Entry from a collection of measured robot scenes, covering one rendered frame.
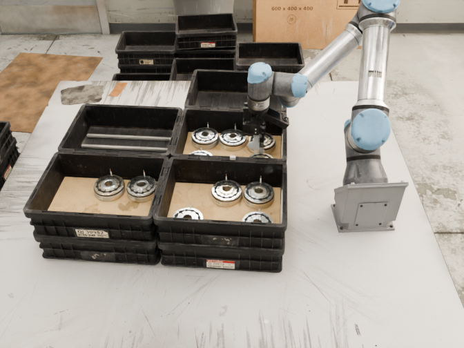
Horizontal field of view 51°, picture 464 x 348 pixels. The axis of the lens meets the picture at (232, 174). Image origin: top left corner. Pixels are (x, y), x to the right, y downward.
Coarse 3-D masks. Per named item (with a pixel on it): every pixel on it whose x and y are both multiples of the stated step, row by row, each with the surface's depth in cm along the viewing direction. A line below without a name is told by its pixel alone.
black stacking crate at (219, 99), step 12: (204, 72) 210; (216, 72) 210; (204, 84) 214; (216, 84) 214; (228, 84) 213; (240, 84) 213; (192, 96) 200; (204, 96) 214; (216, 96) 213; (228, 96) 213; (240, 96) 213; (276, 96) 213; (276, 108) 206
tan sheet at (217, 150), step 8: (248, 136) 191; (280, 136) 191; (192, 144) 187; (280, 144) 187; (184, 152) 184; (216, 152) 184; (224, 152) 184; (232, 152) 184; (240, 152) 184; (248, 152) 184; (272, 152) 184; (280, 152) 183
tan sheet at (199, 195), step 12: (180, 192) 167; (192, 192) 167; (204, 192) 167; (276, 192) 167; (180, 204) 163; (192, 204) 163; (204, 204) 163; (216, 204) 163; (240, 204) 163; (276, 204) 162; (168, 216) 159; (204, 216) 159; (216, 216) 159; (228, 216) 159; (240, 216) 158; (276, 216) 158
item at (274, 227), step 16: (192, 160) 165; (208, 160) 164; (224, 160) 165; (240, 160) 164; (256, 160) 164; (160, 192) 153; (160, 224) 145; (176, 224) 144; (192, 224) 144; (208, 224) 143; (224, 224) 143; (240, 224) 142; (256, 224) 142; (272, 224) 142
